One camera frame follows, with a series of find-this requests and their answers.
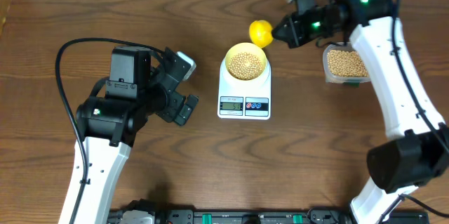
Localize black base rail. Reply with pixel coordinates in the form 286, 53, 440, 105
107, 198, 431, 224

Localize soybeans in container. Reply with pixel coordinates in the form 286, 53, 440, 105
327, 50, 368, 77

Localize clear plastic container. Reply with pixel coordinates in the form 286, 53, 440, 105
323, 42, 370, 85

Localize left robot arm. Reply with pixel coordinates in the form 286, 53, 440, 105
59, 46, 199, 223

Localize yellow measuring scoop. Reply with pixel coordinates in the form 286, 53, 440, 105
249, 20, 274, 48

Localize white digital kitchen scale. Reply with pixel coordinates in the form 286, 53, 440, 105
217, 58, 272, 120

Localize soybeans in bowl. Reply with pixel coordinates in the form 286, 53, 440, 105
227, 52, 264, 80

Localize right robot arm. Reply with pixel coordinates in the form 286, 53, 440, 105
272, 0, 448, 223

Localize yellow bowl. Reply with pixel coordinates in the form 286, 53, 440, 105
224, 42, 267, 76

